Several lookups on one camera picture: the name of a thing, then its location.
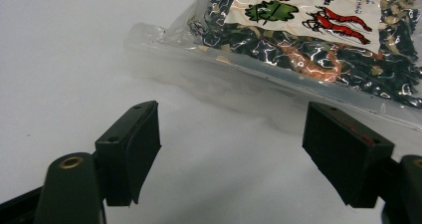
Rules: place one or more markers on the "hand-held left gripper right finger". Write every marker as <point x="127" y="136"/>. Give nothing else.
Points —
<point x="345" y="157"/>

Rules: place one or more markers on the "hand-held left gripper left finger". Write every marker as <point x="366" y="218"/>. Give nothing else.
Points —
<point x="127" y="157"/>

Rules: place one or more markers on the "clear bag of dried seaweed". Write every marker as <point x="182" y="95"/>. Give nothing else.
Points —
<point x="298" y="51"/>

